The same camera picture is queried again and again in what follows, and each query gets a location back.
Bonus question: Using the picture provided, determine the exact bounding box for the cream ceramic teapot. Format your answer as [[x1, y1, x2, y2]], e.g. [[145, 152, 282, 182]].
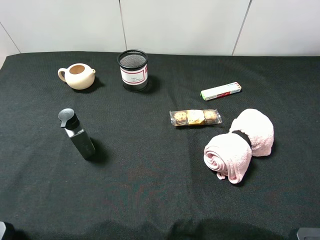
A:
[[57, 63, 96, 90]]

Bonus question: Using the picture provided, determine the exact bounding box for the black elastic band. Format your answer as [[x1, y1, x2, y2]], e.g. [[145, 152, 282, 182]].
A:
[[231, 130, 252, 148]]

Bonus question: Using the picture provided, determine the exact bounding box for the grey block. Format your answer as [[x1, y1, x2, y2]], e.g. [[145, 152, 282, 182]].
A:
[[296, 227, 320, 240], [0, 221, 7, 240]]

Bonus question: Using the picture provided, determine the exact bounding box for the grey block bottom right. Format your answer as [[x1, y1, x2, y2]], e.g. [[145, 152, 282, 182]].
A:
[[296, 227, 320, 240]]

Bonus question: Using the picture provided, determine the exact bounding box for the clear packet of chocolates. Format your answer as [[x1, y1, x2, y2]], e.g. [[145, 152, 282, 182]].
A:
[[169, 109, 223, 127]]

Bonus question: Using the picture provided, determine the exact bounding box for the rolled pink towel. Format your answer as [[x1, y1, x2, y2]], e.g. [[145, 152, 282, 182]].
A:
[[203, 108, 274, 184]]

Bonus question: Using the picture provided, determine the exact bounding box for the black mesh pen holder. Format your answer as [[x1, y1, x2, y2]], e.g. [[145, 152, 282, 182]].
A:
[[117, 49, 148, 92]]

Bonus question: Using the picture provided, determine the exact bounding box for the white green toothpaste box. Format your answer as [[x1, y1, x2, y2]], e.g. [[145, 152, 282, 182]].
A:
[[200, 82, 242, 101]]

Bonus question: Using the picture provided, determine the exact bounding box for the dark grey spray bottle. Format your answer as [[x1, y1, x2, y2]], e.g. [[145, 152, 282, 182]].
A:
[[58, 108, 96, 160]]

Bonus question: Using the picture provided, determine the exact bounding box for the grey block bottom left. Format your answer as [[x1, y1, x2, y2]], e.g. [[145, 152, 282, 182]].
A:
[[0, 221, 7, 240]]

